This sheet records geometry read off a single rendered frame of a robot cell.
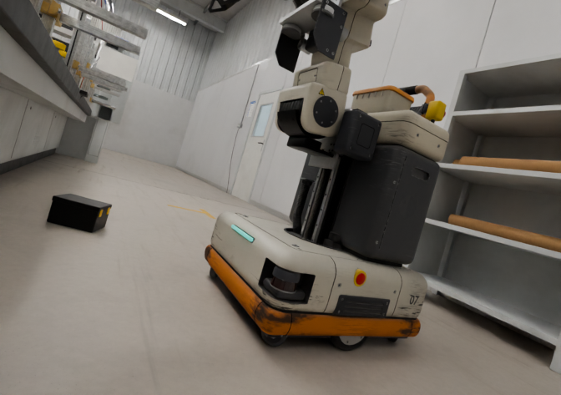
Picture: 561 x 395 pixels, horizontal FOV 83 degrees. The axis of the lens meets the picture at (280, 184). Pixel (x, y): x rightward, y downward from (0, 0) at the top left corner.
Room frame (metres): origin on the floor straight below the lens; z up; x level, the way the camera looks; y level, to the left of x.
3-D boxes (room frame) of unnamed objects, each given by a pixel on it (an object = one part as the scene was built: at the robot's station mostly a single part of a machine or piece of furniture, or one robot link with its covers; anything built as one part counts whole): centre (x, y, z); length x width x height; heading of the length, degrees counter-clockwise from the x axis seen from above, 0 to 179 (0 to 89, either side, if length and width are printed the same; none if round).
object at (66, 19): (1.21, 0.91, 0.81); 0.43 x 0.03 x 0.04; 120
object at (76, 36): (1.77, 1.33, 0.93); 0.05 x 0.04 x 0.45; 30
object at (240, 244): (1.26, -0.20, 0.16); 0.67 x 0.64 x 0.25; 120
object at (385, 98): (1.32, -0.30, 0.87); 0.23 x 0.15 x 0.11; 30
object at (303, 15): (1.12, 0.05, 0.99); 0.28 x 0.16 x 0.22; 30
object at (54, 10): (1.15, 0.97, 0.81); 0.14 x 0.06 x 0.05; 30
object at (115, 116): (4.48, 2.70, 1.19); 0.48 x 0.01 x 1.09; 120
